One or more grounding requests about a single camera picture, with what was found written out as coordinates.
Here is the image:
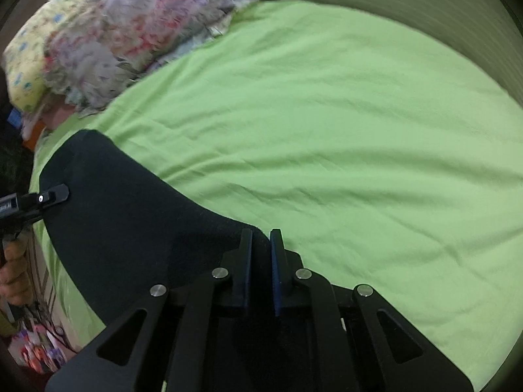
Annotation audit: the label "yellow printed pillow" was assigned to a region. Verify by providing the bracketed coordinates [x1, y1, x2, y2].
[3, 0, 148, 112]

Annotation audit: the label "colourful printed mat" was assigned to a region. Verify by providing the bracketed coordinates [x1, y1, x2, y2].
[8, 322, 79, 375]

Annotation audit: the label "pink cloth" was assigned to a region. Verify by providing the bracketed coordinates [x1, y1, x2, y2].
[21, 102, 79, 139]

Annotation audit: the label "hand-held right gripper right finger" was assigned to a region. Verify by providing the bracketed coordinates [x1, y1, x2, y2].
[270, 229, 475, 392]

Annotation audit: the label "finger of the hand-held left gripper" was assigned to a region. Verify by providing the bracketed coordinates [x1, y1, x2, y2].
[20, 184, 70, 218]

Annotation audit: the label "orange cloth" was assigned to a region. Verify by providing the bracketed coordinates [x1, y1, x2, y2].
[22, 128, 45, 151]

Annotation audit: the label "floral patchwork blanket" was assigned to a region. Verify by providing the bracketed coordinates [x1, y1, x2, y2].
[41, 0, 264, 120]

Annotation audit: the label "black pants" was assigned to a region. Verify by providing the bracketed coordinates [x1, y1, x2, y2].
[39, 129, 315, 392]

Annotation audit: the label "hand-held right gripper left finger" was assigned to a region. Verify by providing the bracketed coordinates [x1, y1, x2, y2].
[45, 229, 254, 392]

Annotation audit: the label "person's left hand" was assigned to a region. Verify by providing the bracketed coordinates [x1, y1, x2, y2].
[0, 235, 34, 307]

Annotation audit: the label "green bed sheet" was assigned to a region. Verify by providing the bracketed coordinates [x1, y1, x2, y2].
[29, 0, 523, 392]

